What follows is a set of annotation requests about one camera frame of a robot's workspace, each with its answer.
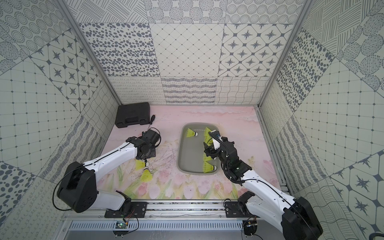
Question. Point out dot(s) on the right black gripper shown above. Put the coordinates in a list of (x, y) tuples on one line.
[(210, 150)]

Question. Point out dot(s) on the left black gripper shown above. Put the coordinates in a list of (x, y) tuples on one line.
[(145, 155)]

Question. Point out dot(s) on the yellow shuttlecock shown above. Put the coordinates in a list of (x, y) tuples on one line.
[(139, 165), (208, 168), (206, 132), (208, 140), (190, 133), (146, 176), (206, 158)]

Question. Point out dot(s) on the grey plastic storage box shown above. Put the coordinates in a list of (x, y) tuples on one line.
[(190, 156)]

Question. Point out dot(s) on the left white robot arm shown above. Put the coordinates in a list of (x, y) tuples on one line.
[(79, 186)]

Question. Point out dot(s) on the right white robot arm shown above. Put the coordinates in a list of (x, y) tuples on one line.
[(293, 217)]

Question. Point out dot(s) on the black plastic tool case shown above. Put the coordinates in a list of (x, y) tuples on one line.
[(133, 114)]

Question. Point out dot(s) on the small black circuit module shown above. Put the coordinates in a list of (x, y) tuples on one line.
[(250, 227)]

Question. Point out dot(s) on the small green circuit board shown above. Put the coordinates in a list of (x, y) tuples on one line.
[(120, 226)]

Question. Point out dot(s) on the black handled screwdriver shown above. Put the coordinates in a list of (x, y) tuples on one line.
[(152, 119)]

